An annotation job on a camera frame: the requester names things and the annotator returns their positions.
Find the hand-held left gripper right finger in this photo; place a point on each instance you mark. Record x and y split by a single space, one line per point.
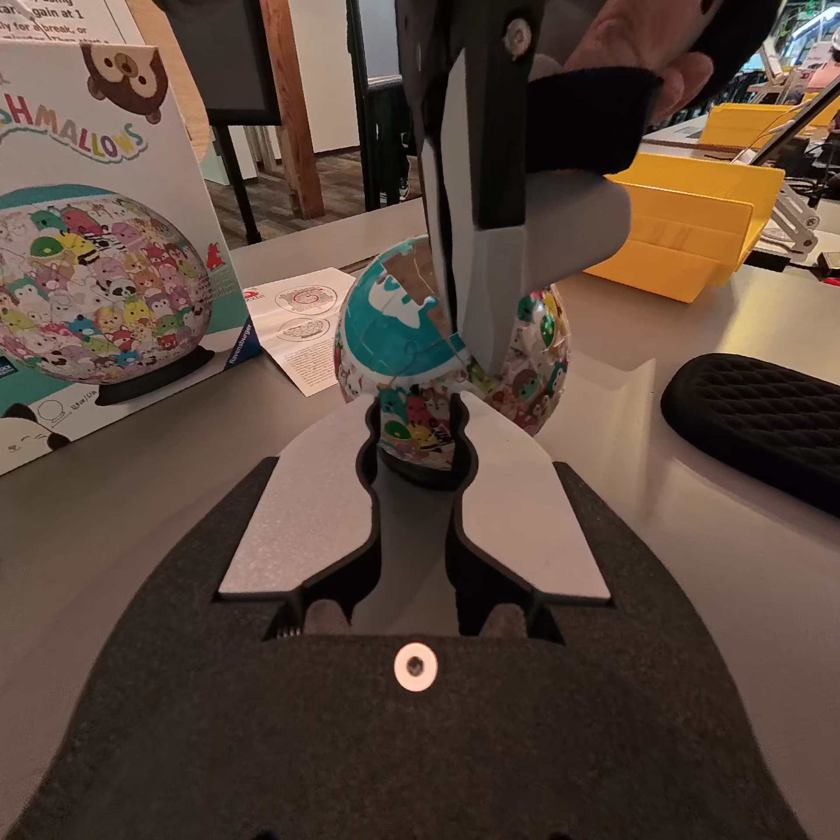
525 518

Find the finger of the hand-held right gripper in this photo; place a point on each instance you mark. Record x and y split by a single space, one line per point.
434 197
492 308

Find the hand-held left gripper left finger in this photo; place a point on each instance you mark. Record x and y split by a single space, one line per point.
302 518

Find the colourful puzzle ball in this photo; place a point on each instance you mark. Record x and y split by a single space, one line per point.
394 328

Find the black ball stand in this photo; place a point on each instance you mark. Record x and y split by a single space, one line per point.
420 479

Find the puzzle ball box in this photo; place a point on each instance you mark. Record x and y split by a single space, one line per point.
98 262

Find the person's right hand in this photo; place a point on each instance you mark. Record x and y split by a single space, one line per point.
630 39

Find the white instruction sheet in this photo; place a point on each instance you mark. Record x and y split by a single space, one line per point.
295 354

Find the yellow storage bin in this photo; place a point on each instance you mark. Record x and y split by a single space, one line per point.
748 124
669 262
709 167

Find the black display panel on stand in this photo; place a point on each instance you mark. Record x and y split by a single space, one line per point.
223 59

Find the black padded wrist rest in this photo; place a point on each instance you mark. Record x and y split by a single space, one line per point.
754 413

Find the light wooden panel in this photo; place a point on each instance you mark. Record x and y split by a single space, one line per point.
148 26

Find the white notice paper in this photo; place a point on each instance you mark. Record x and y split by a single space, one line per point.
65 19

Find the wooden post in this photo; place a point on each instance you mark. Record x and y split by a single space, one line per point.
292 131

